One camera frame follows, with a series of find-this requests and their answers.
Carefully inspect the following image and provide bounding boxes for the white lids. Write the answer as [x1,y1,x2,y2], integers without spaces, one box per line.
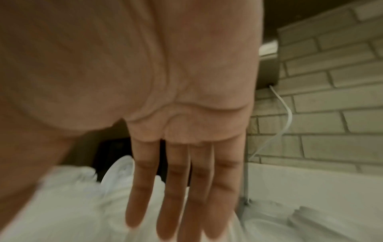
[0,156,383,242]

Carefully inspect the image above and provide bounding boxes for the person's right hand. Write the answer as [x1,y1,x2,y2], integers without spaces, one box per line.
[0,0,265,242]

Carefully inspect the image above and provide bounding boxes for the grey wall-mounted appliance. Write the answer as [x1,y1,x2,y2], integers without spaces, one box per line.
[257,39,281,89]

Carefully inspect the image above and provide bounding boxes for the black cup holder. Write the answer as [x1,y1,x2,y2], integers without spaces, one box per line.
[89,137,192,187]

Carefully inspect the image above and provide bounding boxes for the white wall cable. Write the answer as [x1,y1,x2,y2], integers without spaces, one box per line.
[248,85,294,161]

